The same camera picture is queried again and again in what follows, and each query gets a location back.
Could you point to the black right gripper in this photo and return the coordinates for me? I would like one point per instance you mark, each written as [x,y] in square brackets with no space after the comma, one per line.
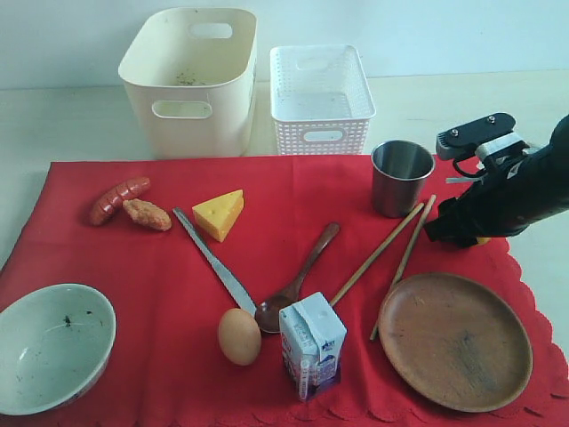
[501,207]

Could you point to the brown egg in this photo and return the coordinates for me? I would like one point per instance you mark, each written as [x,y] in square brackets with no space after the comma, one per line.
[239,337]

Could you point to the yellow cheese wedge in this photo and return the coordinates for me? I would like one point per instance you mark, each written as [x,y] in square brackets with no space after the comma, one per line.
[217,215]

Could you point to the red sausage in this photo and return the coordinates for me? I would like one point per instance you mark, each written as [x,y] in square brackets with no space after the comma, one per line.
[106,205]

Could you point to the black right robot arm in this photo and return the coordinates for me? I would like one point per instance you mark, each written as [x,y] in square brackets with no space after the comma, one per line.
[475,170]

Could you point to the stainless steel cup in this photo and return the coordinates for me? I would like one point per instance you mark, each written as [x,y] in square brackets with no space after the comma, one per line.
[400,169]

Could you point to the brown wooden plate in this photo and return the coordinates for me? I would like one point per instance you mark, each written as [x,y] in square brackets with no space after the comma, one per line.
[455,342]

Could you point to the small milk carton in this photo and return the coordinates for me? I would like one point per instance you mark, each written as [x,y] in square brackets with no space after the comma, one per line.
[312,337]

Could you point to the white perforated basket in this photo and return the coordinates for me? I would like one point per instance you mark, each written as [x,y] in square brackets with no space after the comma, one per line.
[320,100]

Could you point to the brown wooden spoon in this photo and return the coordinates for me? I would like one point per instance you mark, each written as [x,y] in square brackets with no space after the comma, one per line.
[267,313]

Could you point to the red tablecloth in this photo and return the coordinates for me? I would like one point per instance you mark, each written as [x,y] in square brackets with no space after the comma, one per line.
[166,368]

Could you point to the silver table knife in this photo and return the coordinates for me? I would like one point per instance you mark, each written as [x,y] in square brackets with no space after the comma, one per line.
[234,287]

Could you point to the cream plastic bin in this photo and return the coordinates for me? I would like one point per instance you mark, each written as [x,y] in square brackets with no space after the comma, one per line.
[190,77]

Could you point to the white ceramic bowl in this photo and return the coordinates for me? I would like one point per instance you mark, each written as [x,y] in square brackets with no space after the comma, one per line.
[55,345]

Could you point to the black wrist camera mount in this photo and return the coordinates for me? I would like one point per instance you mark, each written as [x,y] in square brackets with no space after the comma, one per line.
[488,136]

